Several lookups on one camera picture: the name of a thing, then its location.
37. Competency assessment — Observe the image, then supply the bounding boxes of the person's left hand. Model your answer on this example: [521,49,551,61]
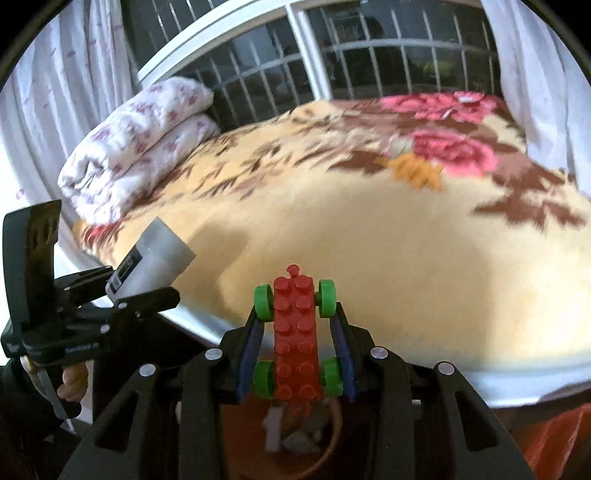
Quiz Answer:
[58,364,90,402]

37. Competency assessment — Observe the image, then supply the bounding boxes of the orange red cloth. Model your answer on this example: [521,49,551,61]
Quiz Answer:
[501,401,591,480]

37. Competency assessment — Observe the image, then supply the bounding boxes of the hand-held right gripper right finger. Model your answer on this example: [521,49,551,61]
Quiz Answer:
[330,302,527,480]

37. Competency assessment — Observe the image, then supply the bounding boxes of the white barred window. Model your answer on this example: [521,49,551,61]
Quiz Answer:
[120,0,504,134]

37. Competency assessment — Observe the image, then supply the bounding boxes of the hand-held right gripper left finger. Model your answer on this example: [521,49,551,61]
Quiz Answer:
[58,302,266,480]

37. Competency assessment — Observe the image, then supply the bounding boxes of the beige floral blanket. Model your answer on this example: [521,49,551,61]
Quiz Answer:
[74,90,591,374]

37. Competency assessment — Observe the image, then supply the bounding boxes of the folded white floral quilt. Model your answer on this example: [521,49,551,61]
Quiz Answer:
[58,76,221,227]

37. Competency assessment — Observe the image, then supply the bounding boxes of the person's left forearm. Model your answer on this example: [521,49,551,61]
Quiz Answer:
[0,357,81,480]

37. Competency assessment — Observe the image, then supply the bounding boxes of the crumpled colourful wrappers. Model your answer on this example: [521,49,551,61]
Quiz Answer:
[261,401,333,455]

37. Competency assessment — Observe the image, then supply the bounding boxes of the red toy car green wheels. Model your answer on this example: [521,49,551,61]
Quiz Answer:
[252,264,345,418]

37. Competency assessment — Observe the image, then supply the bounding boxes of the white sheer curtain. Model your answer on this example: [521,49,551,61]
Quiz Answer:
[0,0,139,241]
[480,0,591,195]

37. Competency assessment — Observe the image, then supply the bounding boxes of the orange plastic bin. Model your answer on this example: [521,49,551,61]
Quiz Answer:
[221,399,346,480]

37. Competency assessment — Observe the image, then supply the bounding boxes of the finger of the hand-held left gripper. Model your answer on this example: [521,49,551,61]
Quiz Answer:
[69,286,182,325]
[53,265,116,305]

